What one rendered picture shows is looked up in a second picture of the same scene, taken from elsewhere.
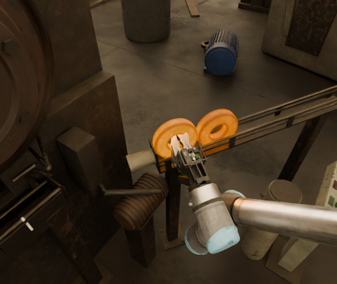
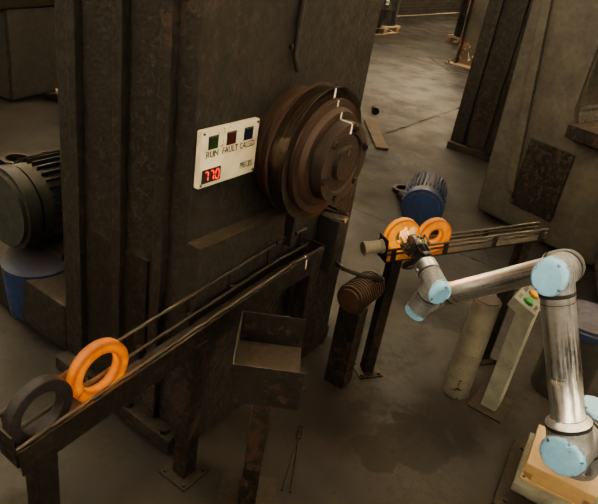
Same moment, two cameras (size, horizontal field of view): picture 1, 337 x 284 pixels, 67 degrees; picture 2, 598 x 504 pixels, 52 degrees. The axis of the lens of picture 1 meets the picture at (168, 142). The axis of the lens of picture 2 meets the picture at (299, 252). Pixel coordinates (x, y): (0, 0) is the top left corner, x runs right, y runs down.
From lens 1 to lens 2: 184 cm
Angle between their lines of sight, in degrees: 17
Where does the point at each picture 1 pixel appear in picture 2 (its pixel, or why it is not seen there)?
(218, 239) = (437, 285)
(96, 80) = not seen: hidden behind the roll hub
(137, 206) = (363, 287)
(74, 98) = not seen: hidden behind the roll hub
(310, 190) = (525, 355)
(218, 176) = (417, 329)
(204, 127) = (425, 228)
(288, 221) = (483, 278)
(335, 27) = (569, 188)
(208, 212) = (431, 270)
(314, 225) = (498, 275)
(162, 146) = (392, 237)
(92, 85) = not seen: hidden behind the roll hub
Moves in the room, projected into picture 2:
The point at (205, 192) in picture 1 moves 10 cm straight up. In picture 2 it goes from (429, 260) to (436, 237)
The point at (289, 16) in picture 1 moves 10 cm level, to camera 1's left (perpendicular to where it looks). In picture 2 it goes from (515, 168) to (502, 165)
